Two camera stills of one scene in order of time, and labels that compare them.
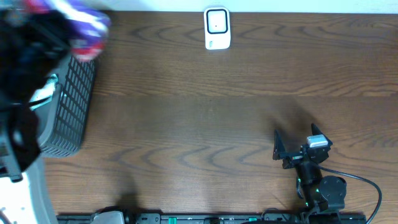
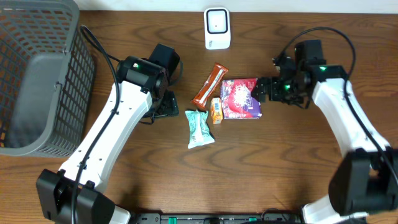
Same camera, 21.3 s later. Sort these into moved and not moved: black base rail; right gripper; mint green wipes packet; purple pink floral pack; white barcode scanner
Moved: purple pink floral pack; mint green wipes packet; right gripper
Not moved: black base rail; white barcode scanner
